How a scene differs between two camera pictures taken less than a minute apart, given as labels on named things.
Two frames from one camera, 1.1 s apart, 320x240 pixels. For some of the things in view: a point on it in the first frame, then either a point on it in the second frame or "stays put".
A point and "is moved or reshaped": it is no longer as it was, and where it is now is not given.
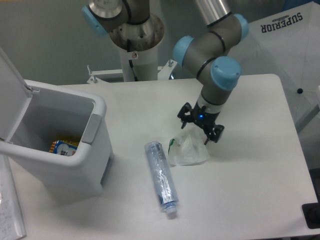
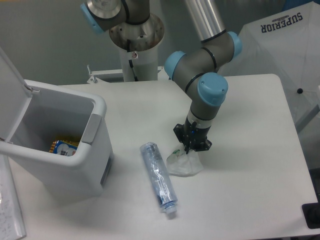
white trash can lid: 14,96 stays put
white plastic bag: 188,148 is moved or reshaped
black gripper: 205,119 to 190,136
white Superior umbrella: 287,44 stays put
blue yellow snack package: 64,147 stays put
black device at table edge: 311,212 stays put
